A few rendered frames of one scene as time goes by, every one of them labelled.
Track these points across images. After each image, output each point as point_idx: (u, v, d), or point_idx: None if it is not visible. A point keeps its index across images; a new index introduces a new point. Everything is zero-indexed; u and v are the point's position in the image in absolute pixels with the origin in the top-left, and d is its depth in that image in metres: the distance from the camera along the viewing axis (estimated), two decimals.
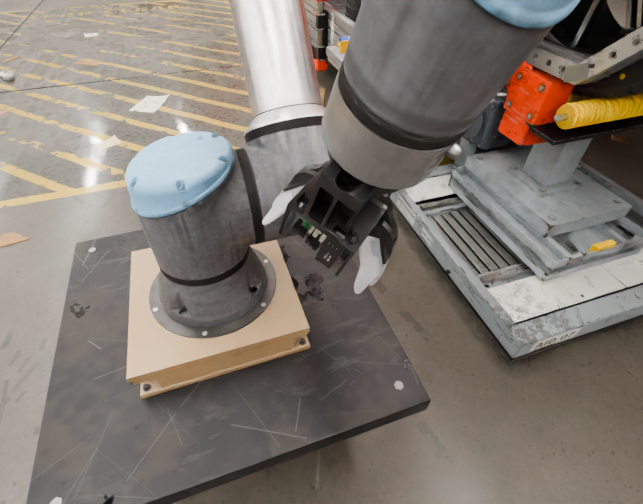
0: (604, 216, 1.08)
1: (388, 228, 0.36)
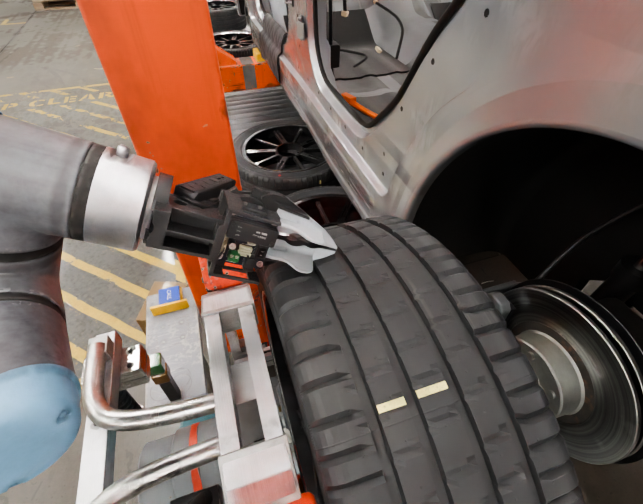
0: None
1: (268, 194, 0.40)
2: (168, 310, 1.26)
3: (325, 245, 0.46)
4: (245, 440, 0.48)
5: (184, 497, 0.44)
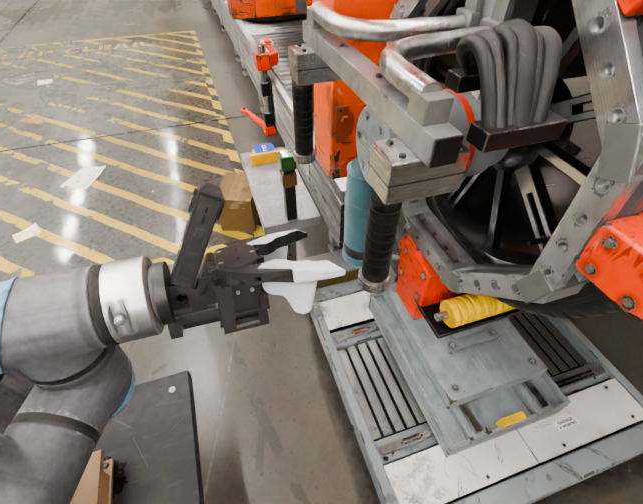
0: (516, 381, 0.97)
1: (242, 282, 0.39)
2: (265, 161, 1.27)
3: (301, 234, 0.52)
4: None
5: (461, 67, 0.45)
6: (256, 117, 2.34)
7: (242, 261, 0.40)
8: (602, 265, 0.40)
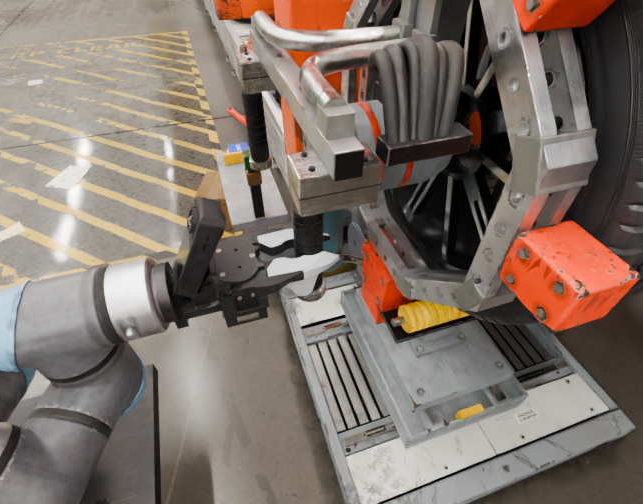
0: (483, 385, 0.98)
1: (257, 293, 0.42)
2: (239, 160, 1.30)
3: None
4: None
5: None
6: (242, 117, 2.37)
7: (244, 275, 0.41)
8: (519, 275, 0.41)
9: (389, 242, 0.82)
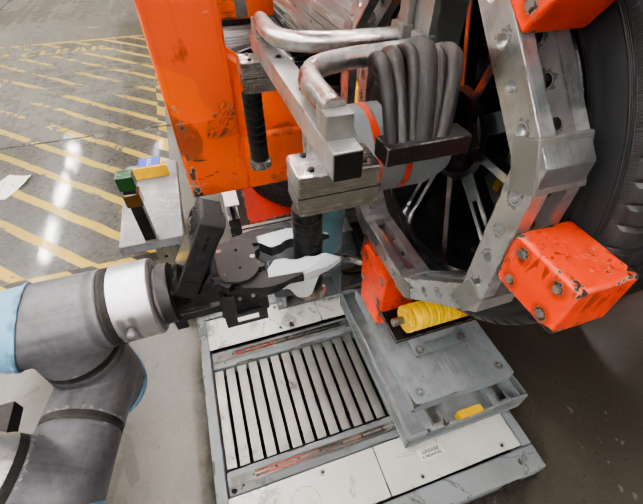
0: (482, 385, 0.98)
1: (257, 293, 0.41)
2: (147, 175, 1.23)
3: None
4: None
5: None
6: None
7: (244, 275, 0.41)
8: (518, 276, 0.41)
9: (389, 242, 0.82)
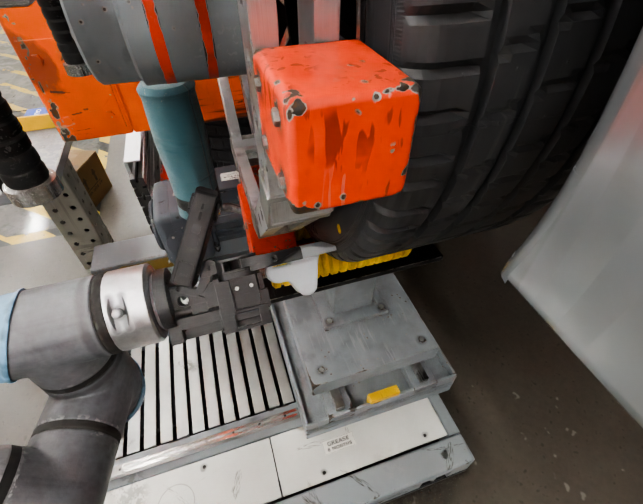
0: (400, 363, 0.81)
1: (256, 267, 0.40)
2: (34, 126, 1.07)
3: (324, 247, 0.46)
4: None
5: None
6: None
7: (239, 255, 0.41)
8: (266, 128, 0.24)
9: None
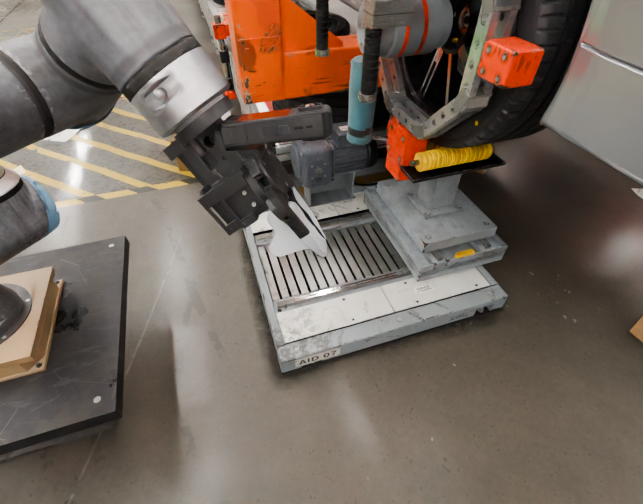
0: (474, 235, 1.33)
1: (270, 206, 0.39)
2: None
3: (322, 245, 0.46)
4: None
5: None
6: None
7: (276, 182, 0.39)
8: (487, 65, 0.76)
9: None
